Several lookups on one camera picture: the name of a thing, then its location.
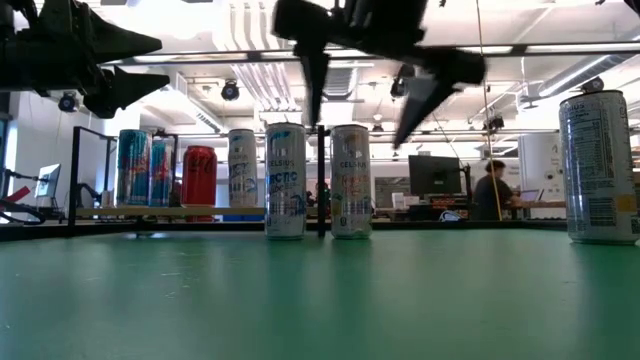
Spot red flat object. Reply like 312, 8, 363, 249
0, 185, 31, 204

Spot black table border frame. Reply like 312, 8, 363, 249
0, 219, 571, 242

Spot wooden background table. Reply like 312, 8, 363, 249
507, 199, 567, 221

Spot black metal shelf frame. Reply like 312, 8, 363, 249
68, 124, 331, 239

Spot white Celsius can orange print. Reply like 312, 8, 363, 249
329, 124, 374, 241
558, 89, 640, 246

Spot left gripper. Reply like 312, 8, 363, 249
0, 0, 172, 120

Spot black cable loop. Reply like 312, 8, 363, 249
0, 198, 45, 227

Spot person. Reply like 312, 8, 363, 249
472, 159, 522, 222

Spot small tilted monitor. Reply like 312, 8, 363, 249
33, 162, 63, 199

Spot ribbed silver air duct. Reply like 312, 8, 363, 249
319, 62, 362, 102

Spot green table mat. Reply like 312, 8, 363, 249
0, 227, 640, 360

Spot black monitor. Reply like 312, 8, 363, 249
407, 154, 465, 197

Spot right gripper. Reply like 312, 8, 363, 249
273, 0, 487, 151

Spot wooden shelf board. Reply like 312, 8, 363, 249
74, 205, 321, 220

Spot teal Red Bull can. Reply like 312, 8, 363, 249
116, 129, 153, 208
149, 140, 175, 208

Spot white Celsius Arctic can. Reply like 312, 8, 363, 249
227, 128, 260, 208
264, 122, 308, 242

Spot red Coca-Cola can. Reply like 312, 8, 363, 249
180, 145, 219, 208

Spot yellow hanging cord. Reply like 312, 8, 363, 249
474, 0, 503, 222

